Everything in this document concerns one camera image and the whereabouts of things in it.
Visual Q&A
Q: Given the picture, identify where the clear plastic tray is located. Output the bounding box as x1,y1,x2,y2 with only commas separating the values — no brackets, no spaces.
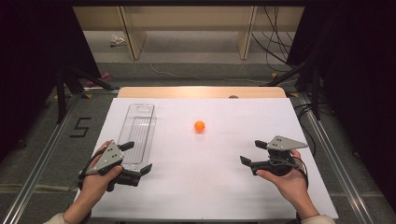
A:
116,103,157,172

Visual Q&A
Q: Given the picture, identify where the black floor cable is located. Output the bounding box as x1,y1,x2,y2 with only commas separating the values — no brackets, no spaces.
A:
293,102,335,158

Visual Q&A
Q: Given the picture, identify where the person's right hand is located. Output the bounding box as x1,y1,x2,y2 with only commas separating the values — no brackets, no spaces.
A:
256,148,309,203

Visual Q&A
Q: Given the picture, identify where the white table sheet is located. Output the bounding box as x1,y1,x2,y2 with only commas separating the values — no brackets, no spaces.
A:
74,97,340,220

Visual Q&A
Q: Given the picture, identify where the bundle of black cables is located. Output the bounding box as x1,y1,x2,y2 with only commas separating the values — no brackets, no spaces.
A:
251,6,297,73

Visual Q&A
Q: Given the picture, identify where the pink item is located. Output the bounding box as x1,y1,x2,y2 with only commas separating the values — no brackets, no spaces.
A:
85,71,113,88

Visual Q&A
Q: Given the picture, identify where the left hand-held gripper black cable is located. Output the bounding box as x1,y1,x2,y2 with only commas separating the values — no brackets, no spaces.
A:
76,147,108,191

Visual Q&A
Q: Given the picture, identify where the black metal stand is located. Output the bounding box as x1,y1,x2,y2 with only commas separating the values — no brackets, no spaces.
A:
55,64,120,125
267,62,321,120

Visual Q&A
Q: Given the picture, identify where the metal floor rail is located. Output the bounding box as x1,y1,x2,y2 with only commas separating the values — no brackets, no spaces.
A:
1,88,120,224
297,92,373,224

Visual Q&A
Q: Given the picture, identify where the light wooden table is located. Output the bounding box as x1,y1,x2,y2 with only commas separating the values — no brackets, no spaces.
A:
117,86,288,99

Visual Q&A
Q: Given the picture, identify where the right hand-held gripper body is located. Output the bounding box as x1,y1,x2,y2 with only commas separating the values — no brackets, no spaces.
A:
250,134,309,177

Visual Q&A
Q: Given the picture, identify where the light wooden shelf unit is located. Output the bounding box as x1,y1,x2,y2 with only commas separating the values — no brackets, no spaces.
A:
73,6,305,61

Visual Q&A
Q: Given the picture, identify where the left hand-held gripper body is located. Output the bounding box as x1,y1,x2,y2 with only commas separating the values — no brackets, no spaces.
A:
92,141,143,192

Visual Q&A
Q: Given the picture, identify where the white crumpled item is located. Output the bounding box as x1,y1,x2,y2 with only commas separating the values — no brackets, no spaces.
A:
109,34,126,48

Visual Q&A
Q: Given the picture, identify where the person's left hand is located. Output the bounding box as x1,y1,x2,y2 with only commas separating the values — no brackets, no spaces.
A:
76,139,123,203

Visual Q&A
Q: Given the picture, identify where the black curtain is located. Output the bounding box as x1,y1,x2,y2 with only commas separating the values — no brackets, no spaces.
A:
286,0,396,213
0,0,101,157

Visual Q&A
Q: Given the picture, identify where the orange ball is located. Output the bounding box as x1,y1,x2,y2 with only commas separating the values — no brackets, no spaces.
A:
193,119,206,133

